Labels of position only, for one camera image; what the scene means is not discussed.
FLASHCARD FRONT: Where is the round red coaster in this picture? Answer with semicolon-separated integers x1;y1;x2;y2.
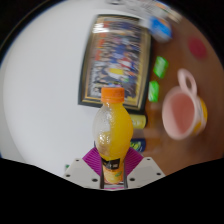
187;36;208;60

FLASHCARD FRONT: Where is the orange-capped juice bottle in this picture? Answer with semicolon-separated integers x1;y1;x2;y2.
92;87;134;185

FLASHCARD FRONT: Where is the blue-white tissue pack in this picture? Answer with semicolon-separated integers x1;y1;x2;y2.
148;15;173;43

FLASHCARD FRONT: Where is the framed group photo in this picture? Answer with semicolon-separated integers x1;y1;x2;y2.
77;13;154;113

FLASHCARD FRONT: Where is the pink mug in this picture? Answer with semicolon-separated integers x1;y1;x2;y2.
161;68;209;141

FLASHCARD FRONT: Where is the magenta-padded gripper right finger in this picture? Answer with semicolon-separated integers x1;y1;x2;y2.
122;146;167;190

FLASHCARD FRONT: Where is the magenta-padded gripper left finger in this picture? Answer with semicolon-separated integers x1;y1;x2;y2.
63;146;105;190

